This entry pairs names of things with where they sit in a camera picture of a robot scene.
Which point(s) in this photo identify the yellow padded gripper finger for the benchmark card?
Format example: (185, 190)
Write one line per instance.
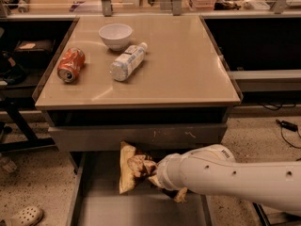
(154, 180)

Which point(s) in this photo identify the brown sea salt chip bag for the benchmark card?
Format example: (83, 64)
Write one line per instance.
(137, 166)

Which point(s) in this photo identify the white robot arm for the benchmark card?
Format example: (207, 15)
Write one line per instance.
(213, 170)

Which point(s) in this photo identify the open middle drawer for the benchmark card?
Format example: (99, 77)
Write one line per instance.
(96, 200)

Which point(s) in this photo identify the grey top drawer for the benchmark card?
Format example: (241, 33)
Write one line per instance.
(144, 136)

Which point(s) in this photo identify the grey drawer cabinet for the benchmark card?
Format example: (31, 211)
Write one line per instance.
(182, 80)

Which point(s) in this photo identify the black metal floor bar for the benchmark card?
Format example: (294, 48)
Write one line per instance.
(271, 217)

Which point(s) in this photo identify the clear plastic water bottle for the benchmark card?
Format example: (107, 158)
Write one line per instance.
(128, 61)

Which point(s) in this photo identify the beige croc shoe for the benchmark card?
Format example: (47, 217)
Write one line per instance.
(29, 216)

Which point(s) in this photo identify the crushed orange soda can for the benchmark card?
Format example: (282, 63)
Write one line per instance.
(71, 64)

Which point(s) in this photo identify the black power adapter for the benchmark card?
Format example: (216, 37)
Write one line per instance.
(287, 125)

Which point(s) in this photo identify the white ceramic bowl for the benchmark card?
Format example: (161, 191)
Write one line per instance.
(116, 36)

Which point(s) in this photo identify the black box on shelf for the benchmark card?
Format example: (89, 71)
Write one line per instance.
(34, 54)

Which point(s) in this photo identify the black table leg frame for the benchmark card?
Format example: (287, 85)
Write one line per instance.
(13, 106)

